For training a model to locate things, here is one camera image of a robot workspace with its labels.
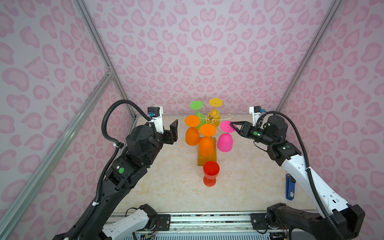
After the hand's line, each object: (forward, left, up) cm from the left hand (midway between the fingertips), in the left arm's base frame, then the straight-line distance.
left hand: (169, 117), depth 58 cm
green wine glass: (+20, -11, -12) cm, 26 cm away
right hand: (+4, -27, -9) cm, 29 cm away
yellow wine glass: (+21, -21, -22) cm, 37 cm away
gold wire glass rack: (+4, -13, -43) cm, 45 cm away
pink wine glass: (+2, -25, -20) cm, 32 cm away
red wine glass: (-8, -18, -33) cm, 38 cm away
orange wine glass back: (+6, -8, -20) cm, 23 cm away
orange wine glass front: (0, -15, -19) cm, 25 cm away
